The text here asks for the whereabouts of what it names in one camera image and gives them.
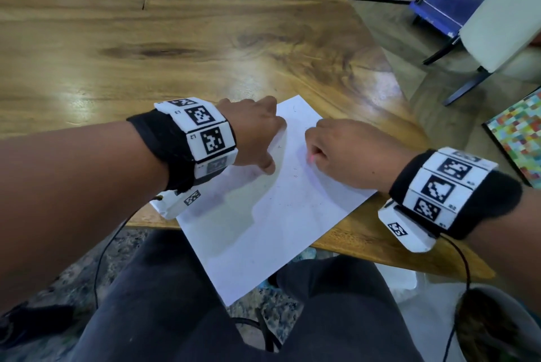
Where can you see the person's left hand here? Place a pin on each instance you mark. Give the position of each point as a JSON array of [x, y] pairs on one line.
[[249, 133]]

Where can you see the person's right hand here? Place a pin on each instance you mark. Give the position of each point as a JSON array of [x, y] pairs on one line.
[[359, 154]]

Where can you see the person's left thumb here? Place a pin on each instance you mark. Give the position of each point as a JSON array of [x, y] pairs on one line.
[[267, 164]]

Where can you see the person's right fingers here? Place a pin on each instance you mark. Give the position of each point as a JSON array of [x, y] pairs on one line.
[[318, 137]]

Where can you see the white paper sheet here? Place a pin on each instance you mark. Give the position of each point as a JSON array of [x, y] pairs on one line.
[[262, 222]]

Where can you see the person's left forearm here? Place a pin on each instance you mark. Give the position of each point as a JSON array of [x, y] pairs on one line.
[[72, 201]]

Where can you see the person's right forearm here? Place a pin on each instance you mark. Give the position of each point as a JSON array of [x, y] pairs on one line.
[[509, 247]]

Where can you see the black wristband with marker tiles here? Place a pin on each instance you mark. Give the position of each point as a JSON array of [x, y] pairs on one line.
[[198, 133], [448, 190]]

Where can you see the person's dark trousers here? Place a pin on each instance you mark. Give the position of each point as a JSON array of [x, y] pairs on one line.
[[236, 315]]

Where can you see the white plastic bag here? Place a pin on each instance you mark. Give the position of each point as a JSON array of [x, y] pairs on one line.
[[399, 277]]

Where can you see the colourful checkered board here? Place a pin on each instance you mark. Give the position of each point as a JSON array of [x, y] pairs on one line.
[[520, 137]]

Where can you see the white chair with black legs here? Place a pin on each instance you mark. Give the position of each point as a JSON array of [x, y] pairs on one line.
[[494, 15]]

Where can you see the white round bin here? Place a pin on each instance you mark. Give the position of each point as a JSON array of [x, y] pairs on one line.
[[503, 323]]

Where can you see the person's black shoe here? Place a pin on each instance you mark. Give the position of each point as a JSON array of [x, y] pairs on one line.
[[31, 323]]

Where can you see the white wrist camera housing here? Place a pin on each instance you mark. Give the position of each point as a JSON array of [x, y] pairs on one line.
[[403, 230], [175, 204]]

